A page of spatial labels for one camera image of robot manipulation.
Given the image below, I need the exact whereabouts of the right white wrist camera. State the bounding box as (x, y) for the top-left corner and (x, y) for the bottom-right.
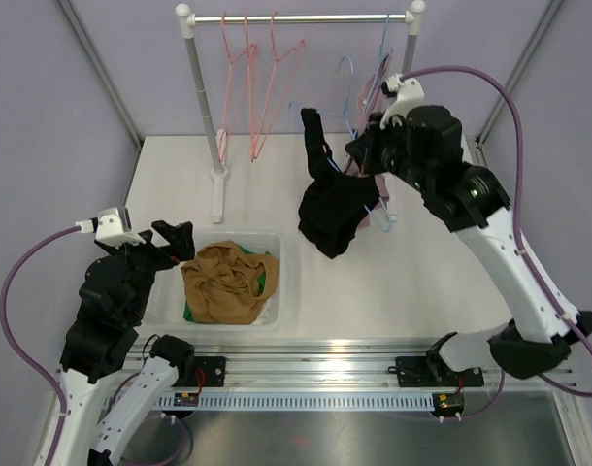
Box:
(379, 74), (425, 130)

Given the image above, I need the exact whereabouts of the white plastic basket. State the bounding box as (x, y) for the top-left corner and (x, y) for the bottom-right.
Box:
(137, 229), (288, 338)

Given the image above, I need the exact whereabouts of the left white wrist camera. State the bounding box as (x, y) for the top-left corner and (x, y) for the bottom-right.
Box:
(75, 207), (134, 247)

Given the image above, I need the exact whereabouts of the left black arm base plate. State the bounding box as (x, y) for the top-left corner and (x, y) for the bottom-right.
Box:
(175, 356), (227, 388)

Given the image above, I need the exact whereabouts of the brown tank top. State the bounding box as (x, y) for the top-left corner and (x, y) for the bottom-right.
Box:
(180, 240), (280, 325)

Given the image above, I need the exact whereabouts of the white metal clothes rack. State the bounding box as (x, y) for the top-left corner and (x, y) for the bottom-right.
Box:
(176, 1), (426, 224)

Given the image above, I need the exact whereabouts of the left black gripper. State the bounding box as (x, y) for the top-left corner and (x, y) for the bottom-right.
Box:
(106, 219), (195, 321)

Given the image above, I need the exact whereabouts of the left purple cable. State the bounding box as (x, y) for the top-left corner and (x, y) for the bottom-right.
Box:
(0, 224), (195, 466)

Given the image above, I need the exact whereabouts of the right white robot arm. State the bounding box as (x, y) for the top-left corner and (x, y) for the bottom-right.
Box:
(345, 105), (592, 380)

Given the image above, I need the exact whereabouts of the pink wire hanger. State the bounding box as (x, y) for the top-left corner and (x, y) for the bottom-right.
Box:
(217, 13), (256, 163)

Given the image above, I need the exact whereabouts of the black tank top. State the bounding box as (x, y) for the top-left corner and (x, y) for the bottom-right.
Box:
(298, 108), (379, 259)

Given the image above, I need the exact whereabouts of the blue hanger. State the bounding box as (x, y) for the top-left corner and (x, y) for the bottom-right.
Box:
(363, 15), (393, 115)
(317, 55), (393, 233)

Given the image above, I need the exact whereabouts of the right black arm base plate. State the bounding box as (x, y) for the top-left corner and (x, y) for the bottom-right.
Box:
(387, 355), (484, 388)

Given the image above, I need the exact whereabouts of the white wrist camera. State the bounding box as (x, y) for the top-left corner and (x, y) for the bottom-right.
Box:
(75, 207), (134, 247)
(379, 74), (425, 130)

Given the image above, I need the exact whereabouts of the white slotted cable duct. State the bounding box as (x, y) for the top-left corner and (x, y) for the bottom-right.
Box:
(155, 392), (434, 412)

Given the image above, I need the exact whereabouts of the green tank top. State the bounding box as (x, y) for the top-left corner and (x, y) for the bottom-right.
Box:
(182, 246), (273, 323)

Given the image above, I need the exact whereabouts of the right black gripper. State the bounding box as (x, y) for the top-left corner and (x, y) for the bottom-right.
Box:
(347, 110), (434, 194)

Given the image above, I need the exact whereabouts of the pink tank top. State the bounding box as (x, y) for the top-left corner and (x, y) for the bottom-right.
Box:
(355, 50), (393, 231)

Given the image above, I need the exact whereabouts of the white tank top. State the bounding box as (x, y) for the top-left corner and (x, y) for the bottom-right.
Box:
(252, 298), (278, 326)

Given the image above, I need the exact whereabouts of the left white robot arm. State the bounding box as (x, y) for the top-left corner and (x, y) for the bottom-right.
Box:
(37, 215), (195, 465)

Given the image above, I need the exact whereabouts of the aluminium mounting rail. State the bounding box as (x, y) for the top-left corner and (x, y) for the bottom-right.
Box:
(52, 337), (578, 393)

